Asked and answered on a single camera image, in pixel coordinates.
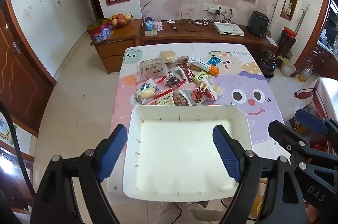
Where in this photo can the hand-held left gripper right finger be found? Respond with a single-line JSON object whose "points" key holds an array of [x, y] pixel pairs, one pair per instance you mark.
{"points": [[227, 155]]}

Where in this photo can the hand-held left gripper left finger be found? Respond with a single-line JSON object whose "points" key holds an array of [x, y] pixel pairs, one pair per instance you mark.
{"points": [[112, 154]]}

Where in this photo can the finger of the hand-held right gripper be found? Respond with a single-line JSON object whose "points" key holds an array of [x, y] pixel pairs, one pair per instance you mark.
{"points": [[310, 119], [282, 132]]}

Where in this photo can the white plastic tray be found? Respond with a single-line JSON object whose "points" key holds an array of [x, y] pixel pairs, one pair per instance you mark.
{"points": [[182, 150]]}

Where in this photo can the red white snack packet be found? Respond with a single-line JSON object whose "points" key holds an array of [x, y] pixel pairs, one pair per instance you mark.
{"points": [[200, 97]]}

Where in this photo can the clear pale pastry packet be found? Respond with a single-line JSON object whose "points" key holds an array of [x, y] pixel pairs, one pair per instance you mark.
{"points": [[215, 89]]}

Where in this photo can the nut brittle packet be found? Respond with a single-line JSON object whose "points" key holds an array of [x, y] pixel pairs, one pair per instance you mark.
{"points": [[182, 99]]}

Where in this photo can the blueberry cake packet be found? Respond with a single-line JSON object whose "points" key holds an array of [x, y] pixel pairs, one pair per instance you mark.
{"points": [[146, 90]]}

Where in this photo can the red white label packet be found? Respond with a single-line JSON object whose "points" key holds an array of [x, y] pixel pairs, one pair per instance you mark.
{"points": [[165, 99]]}

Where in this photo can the green snack packet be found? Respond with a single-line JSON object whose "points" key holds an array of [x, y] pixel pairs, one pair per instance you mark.
{"points": [[200, 77]]}

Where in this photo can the orange biscuit packet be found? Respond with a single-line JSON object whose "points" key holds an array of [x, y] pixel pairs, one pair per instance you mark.
{"points": [[207, 68]]}

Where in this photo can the long dark red packet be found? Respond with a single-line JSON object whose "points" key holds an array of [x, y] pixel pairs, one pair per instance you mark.
{"points": [[186, 73]]}

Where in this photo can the brown sliced bread packet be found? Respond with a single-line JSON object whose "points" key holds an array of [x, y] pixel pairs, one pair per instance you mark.
{"points": [[151, 69]]}

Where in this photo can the blue snack packet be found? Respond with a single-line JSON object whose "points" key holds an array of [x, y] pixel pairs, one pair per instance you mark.
{"points": [[214, 60]]}

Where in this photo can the clear nut bar packet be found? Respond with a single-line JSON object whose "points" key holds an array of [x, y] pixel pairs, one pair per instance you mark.
{"points": [[182, 60]]}

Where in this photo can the yellow cake packet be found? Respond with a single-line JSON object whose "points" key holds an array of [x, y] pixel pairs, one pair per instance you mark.
{"points": [[167, 56]]}

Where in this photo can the red bag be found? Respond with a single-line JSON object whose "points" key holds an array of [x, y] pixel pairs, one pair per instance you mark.
{"points": [[303, 94]]}

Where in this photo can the white cloth covered furniture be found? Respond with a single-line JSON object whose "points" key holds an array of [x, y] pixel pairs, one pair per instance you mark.
{"points": [[327, 97]]}

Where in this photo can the yellow oil bottle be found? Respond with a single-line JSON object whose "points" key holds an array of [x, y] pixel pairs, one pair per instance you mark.
{"points": [[305, 74]]}

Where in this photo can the white plastic jug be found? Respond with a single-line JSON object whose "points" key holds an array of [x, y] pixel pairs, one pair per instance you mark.
{"points": [[287, 68]]}

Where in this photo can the cartoon printed tablecloth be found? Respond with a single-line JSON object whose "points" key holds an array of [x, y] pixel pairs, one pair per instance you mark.
{"points": [[258, 81]]}

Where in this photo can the dark brown ceramic jar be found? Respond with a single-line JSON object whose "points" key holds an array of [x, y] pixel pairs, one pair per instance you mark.
{"points": [[268, 64]]}

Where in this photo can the wicker bin with red lid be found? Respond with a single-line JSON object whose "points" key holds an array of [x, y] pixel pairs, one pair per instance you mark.
{"points": [[287, 41]]}

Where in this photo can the white paper sheet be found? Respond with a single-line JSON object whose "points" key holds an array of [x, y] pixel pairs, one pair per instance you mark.
{"points": [[272, 41]]}

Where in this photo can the wooden side cabinet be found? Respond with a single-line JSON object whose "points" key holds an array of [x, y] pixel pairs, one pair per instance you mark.
{"points": [[116, 49]]}

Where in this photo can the dark green air fryer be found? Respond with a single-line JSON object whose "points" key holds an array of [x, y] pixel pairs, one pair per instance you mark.
{"points": [[257, 23]]}

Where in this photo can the small green bottle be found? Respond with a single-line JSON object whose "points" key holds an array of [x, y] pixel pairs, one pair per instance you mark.
{"points": [[289, 9]]}

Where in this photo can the white set-top box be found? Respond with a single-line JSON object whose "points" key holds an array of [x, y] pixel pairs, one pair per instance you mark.
{"points": [[228, 28]]}

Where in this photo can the wooden television console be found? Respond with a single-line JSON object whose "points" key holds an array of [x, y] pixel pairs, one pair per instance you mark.
{"points": [[200, 37]]}

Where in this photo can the brown wooden door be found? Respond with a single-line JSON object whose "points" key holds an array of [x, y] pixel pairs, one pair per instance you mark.
{"points": [[18, 76]]}

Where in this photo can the round colourful tin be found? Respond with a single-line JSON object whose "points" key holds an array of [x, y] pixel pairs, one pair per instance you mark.
{"points": [[100, 31]]}

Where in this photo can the wicker fruit bowl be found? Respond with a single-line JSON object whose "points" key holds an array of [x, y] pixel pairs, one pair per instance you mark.
{"points": [[120, 24]]}

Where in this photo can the blue snow globe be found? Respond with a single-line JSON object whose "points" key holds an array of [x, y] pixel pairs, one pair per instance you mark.
{"points": [[148, 23]]}

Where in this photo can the pink toy figure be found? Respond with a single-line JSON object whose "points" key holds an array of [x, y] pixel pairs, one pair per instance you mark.
{"points": [[158, 24]]}

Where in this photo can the small red wrapped item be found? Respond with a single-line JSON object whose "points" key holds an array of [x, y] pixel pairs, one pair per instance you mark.
{"points": [[173, 27]]}

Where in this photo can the small white device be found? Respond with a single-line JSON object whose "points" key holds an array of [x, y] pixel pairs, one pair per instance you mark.
{"points": [[171, 21]]}

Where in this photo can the colourful wall poster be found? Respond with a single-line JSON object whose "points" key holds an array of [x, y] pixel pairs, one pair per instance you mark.
{"points": [[5, 131]]}

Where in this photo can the white wall socket strip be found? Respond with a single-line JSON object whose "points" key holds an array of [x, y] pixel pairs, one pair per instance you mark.
{"points": [[211, 7]]}

